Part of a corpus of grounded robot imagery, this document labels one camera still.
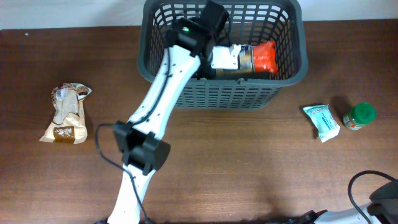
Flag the orange pasta packet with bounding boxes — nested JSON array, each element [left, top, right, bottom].
[[211, 41, 278, 80]]

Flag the grey plastic basket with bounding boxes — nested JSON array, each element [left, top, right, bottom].
[[138, 0, 308, 110]]

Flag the green white wipes packet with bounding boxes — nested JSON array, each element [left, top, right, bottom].
[[303, 105, 340, 143]]

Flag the brown bread bag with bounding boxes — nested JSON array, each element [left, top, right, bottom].
[[39, 83, 92, 144]]

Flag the green lid jar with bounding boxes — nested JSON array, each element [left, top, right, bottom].
[[343, 102, 377, 131]]

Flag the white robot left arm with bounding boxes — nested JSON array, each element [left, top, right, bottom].
[[107, 1, 229, 223]]

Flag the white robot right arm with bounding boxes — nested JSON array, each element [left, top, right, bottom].
[[286, 182, 397, 224]]

